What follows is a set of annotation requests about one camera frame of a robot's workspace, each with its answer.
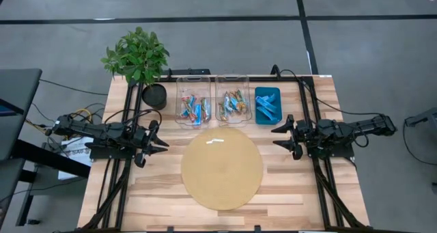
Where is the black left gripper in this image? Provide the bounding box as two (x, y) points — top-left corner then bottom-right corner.
(134, 119), (170, 169)

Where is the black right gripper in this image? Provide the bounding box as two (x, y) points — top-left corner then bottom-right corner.
(272, 115), (320, 161)

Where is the green red Chewy granola bar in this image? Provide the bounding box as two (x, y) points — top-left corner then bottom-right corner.
(202, 98), (211, 122)

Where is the teal plastic bin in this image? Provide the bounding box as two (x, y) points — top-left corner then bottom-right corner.
(254, 86), (283, 126)

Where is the clear plastic bin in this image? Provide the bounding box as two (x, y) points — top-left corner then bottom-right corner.
(175, 75), (212, 128)
(214, 74), (253, 125)

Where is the black power strip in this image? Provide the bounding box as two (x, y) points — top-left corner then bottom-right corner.
(167, 68), (212, 77)

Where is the white paper sheet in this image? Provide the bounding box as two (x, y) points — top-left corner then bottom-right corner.
(57, 136), (96, 181)

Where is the green plant in black pot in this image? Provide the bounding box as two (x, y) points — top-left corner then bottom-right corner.
(100, 26), (171, 111)

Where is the black desk beam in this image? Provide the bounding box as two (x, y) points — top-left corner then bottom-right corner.
(12, 139), (91, 179)

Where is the black desk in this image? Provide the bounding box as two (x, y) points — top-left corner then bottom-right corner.
(0, 68), (43, 162)

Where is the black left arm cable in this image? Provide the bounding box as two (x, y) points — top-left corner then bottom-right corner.
(104, 108), (163, 131)

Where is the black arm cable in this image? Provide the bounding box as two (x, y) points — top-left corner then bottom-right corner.
(104, 108), (163, 131)
(272, 64), (383, 116)

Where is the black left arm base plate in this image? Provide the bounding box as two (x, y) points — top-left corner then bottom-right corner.
(84, 142), (139, 161)

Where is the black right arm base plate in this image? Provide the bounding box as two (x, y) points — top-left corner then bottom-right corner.
(305, 143), (356, 159)

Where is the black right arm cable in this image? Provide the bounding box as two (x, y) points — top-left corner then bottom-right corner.
(272, 64), (383, 116)

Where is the black aluminium table frame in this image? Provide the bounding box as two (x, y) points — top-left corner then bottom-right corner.
(80, 74), (368, 233)

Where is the yellow cable bundle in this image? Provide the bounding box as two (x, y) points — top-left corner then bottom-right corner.
(25, 108), (94, 140)

